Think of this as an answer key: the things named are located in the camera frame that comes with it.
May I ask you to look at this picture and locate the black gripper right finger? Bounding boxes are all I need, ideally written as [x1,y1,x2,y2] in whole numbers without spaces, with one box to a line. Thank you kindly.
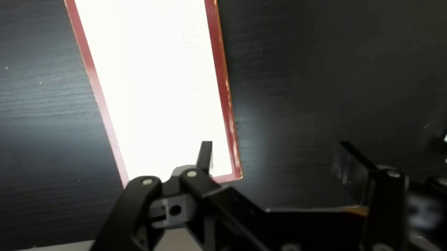
[332,140,413,251]

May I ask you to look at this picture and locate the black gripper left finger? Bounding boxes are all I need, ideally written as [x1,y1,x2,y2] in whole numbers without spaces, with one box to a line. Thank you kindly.
[93,140,263,251]

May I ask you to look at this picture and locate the red bordered book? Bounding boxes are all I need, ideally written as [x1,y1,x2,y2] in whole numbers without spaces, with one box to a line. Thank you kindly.
[62,0,245,189]

